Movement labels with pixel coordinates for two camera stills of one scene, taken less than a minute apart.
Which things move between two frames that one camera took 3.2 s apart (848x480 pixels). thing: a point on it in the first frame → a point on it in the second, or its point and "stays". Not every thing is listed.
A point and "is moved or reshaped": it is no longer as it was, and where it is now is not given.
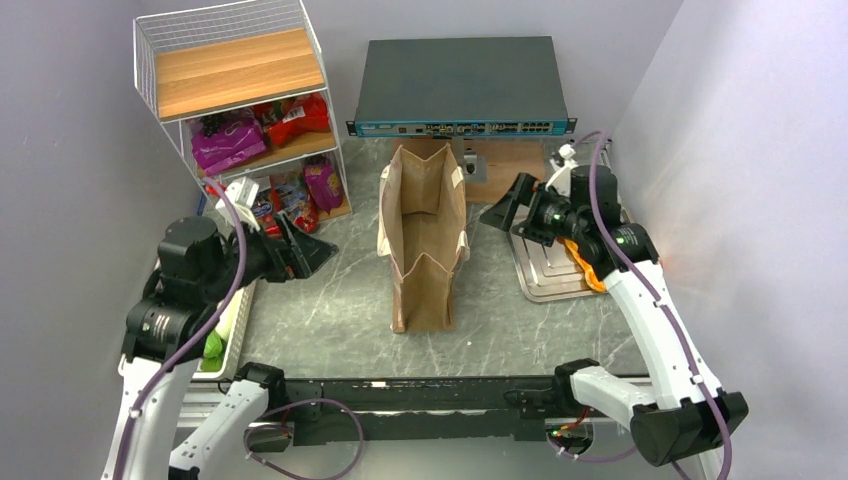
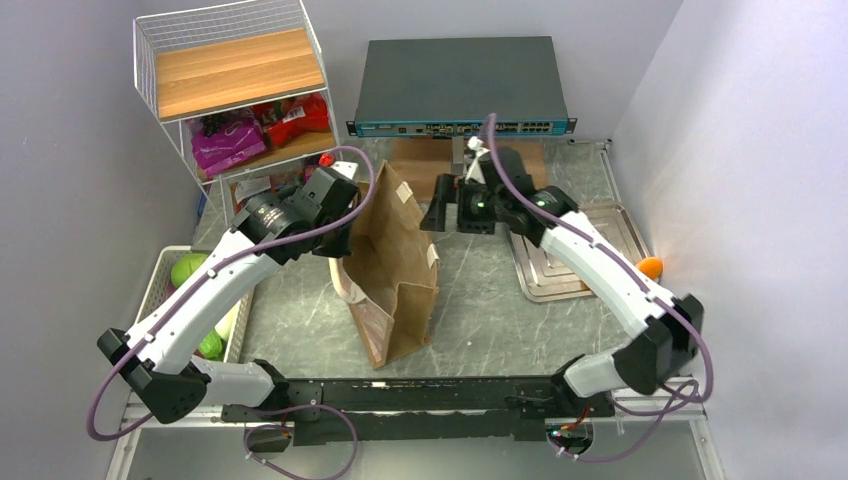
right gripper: (501, 213) → (445, 192)
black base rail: (425, 409) stays
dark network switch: (468, 86) stays
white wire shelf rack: (240, 90) stays
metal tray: (547, 272) stays
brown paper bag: (421, 235) is moved or reshaped
